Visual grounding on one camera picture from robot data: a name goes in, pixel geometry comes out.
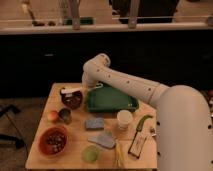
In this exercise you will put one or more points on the yellow banana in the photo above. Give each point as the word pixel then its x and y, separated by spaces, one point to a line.
pixel 119 155

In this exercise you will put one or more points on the small green bowl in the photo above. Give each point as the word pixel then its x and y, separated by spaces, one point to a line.
pixel 90 154

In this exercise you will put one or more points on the dark purple bowl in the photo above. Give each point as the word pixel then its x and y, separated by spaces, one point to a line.
pixel 73 100

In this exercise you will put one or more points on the white paper cup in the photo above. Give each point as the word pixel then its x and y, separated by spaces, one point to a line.
pixel 124 118

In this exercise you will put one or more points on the blue sponge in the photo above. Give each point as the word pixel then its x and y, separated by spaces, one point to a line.
pixel 94 123

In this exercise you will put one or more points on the peach coloured fruit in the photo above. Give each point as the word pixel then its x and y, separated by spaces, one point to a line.
pixel 53 116

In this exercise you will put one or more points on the green plastic tray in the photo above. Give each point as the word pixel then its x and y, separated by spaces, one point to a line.
pixel 107 99

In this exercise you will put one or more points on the black and white box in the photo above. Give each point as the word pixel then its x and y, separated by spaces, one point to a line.
pixel 137 145

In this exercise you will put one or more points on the orange bowl with beads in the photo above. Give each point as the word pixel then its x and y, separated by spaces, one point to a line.
pixel 53 141

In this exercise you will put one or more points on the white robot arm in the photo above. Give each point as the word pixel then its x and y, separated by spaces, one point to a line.
pixel 184 125

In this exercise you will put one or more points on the grey blue cloth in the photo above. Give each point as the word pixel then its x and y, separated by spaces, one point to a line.
pixel 105 139

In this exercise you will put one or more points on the small metal can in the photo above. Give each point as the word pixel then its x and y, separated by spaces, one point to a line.
pixel 65 115

